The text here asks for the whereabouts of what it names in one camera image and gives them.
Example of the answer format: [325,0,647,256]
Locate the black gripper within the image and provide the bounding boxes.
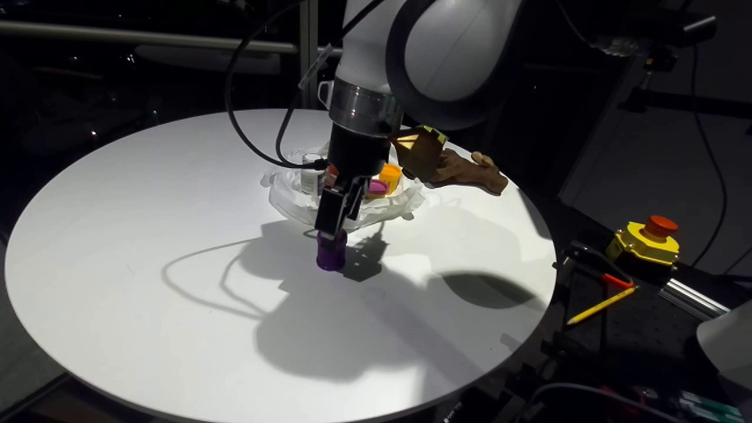
[316,123,395,246]

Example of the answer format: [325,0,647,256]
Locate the magenta lid dough tub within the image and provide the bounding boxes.
[365,177,390,202]

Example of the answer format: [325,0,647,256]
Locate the purple plastic cup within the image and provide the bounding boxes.
[316,233,348,273]

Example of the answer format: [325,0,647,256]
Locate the yellow lid dough tub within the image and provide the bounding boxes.
[377,161,404,193]

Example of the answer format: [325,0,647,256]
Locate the brown plush toy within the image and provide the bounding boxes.
[421,145,511,198]

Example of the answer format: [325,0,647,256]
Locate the white plastic bag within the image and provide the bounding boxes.
[261,135,430,236]

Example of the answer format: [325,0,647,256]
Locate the metal railing bar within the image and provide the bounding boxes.
[0,18,348,59]

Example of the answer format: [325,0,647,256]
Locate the yellow pencil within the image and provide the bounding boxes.
[565,284,640,330]

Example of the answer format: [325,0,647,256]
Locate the yellow red emergency stop button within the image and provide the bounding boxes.
[605,215,684,270]

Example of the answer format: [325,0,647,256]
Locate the aluminium profile bar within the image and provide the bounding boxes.
[659,274,734,323]

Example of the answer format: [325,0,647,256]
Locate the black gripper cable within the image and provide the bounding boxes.
[224,0,377,172]

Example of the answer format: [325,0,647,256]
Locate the black hanging cable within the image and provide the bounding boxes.
[687,42,734,270]

